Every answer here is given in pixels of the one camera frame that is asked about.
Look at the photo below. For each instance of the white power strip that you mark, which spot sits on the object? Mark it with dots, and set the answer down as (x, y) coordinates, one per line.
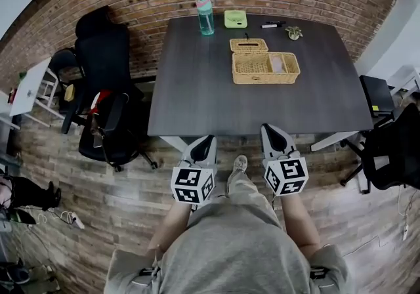
(76, 220)
(406, 232)

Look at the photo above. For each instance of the person's grey shirt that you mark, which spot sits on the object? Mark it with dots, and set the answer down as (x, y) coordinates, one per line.
(229, 253)

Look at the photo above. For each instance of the black drawer cabinet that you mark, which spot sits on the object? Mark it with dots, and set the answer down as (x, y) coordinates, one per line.
(377, 92)

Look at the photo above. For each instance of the white side table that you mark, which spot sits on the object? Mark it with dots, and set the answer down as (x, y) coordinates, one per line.
(29, 86)

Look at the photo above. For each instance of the small black chair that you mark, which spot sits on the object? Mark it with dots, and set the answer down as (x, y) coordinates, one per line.
(62, 63)

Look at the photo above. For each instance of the clear plastic wrapper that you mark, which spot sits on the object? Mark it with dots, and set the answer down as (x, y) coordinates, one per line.
(278, 64)

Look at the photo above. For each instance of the white desk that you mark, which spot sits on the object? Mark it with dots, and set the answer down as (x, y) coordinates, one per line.
(407, 77)

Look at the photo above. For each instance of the white barrel marker pen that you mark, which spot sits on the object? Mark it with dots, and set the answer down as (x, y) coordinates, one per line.
(269, 26)

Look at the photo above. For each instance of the black marker pen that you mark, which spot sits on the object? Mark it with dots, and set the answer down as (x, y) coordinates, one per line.
(276, 22)

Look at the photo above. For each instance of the black mesh office chair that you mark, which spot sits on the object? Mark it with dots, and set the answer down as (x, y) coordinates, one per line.
(390, 148)

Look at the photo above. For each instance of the person's left forearm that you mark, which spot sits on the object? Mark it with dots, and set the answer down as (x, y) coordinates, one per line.
(170, 227)

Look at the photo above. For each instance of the small green desk fan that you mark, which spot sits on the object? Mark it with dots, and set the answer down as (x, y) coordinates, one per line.
(235, 19)

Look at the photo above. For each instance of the small potted plant ornament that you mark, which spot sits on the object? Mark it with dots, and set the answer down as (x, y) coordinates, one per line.
(293, 33)

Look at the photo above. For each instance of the white table leg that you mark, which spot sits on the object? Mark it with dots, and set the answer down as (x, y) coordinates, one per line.
(334, 140)
(175, 144)

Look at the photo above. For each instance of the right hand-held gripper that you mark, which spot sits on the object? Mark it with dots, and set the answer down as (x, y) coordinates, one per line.
(288, 174)

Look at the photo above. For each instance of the woven wicker basket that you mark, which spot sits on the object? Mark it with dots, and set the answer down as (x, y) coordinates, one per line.
(252, 69)

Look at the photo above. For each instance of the teal water bottle pink lid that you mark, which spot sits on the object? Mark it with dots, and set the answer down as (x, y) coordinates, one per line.
(206, 20)

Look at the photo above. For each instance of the person's right forearm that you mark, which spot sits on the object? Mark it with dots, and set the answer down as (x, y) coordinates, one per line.
(300, 223)

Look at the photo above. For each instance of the person's beige shoe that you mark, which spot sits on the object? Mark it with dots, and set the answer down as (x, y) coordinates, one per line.
(238, 168)

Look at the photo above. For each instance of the black headrest office chair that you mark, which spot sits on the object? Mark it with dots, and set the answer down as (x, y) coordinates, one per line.
(101, 50)

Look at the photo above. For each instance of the person's grey trousers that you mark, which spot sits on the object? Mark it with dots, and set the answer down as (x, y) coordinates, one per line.
(246, 197)

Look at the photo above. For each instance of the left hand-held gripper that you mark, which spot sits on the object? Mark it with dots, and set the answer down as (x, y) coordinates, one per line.
(190, 184)

